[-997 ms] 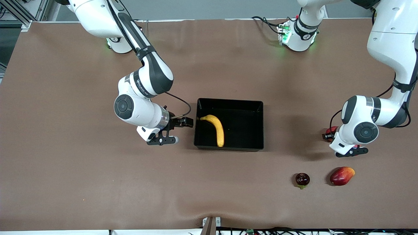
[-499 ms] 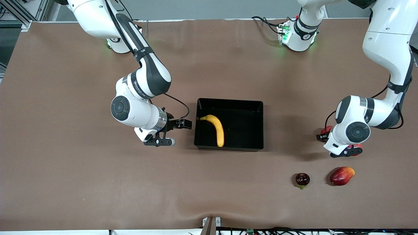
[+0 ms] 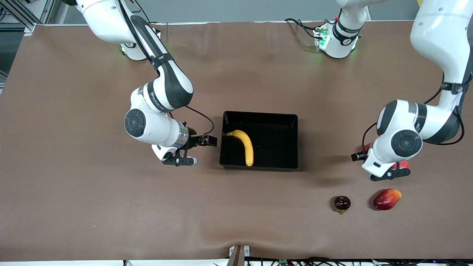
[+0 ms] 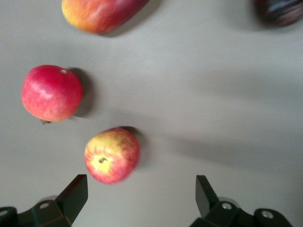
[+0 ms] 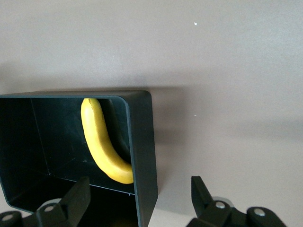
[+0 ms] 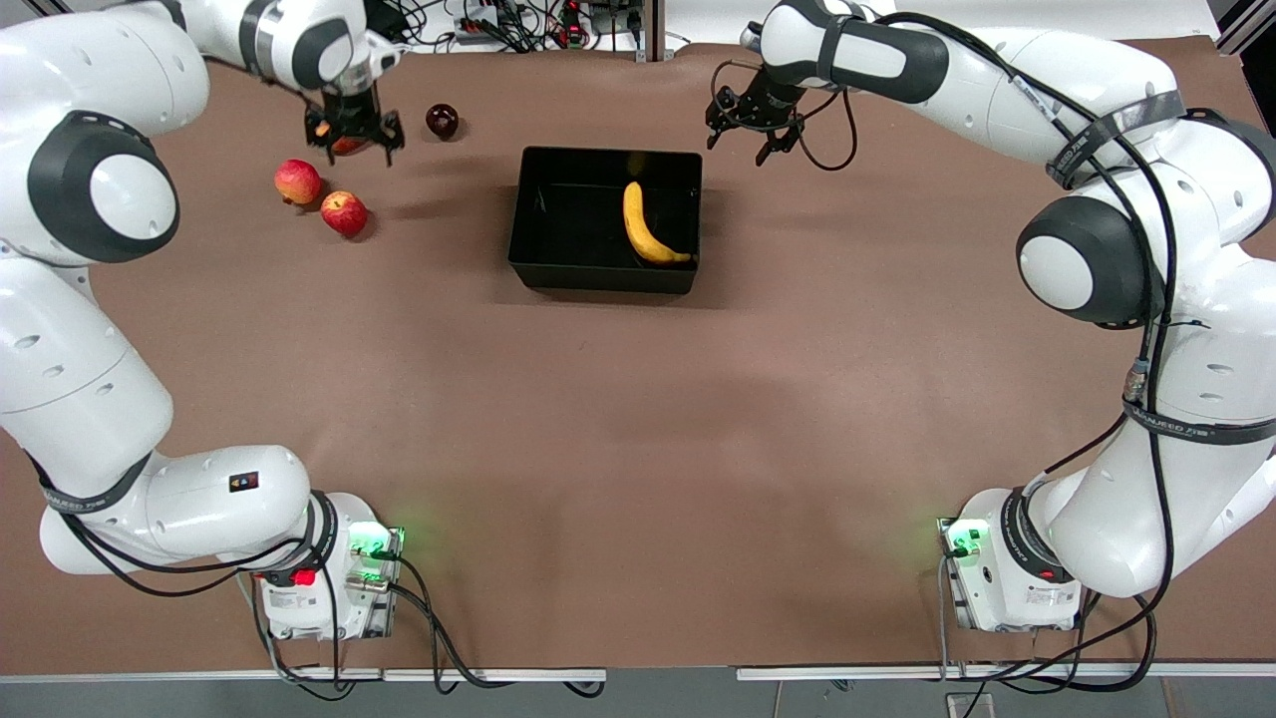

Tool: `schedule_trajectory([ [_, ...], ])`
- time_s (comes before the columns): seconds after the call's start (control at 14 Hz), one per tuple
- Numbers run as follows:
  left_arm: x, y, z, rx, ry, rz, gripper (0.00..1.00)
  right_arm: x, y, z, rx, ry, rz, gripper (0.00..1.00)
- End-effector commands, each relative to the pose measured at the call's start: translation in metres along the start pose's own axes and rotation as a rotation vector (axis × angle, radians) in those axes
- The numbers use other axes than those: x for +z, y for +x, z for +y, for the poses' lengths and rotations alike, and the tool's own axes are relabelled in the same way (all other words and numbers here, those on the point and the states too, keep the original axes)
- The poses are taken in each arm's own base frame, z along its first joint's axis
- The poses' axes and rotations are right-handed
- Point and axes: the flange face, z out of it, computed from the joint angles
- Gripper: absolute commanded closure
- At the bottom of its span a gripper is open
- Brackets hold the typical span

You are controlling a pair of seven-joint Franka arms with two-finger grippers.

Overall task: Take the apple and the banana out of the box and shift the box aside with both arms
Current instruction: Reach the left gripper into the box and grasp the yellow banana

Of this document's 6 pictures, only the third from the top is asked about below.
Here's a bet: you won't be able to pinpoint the yellow banana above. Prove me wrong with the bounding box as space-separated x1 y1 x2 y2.
226 130 254 167

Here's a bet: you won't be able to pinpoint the black plastic box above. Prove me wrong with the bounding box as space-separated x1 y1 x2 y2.
219 111 299 172

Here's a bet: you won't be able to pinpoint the connector box with green light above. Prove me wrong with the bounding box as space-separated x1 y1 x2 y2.
313 23 330 51

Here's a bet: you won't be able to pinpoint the dark purple mangosteen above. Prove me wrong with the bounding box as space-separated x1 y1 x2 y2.
334 195 351 215

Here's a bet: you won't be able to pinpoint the red yellow mango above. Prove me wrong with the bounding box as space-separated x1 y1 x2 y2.
373 188 402 211

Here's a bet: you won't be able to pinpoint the brown table mat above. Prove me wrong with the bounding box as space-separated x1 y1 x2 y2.
0 20 473 261

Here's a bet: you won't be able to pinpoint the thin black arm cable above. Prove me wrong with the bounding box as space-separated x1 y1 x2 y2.
116 0 215 136
360 72 473 157

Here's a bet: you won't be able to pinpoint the silver metal bracket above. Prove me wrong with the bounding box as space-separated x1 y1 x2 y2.
228 245 251 266

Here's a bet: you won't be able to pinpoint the black base cables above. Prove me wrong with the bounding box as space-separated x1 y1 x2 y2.
284 18 326 40

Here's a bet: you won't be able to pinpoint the aluminium frame profile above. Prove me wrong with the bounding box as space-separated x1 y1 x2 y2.
0 0 56 35

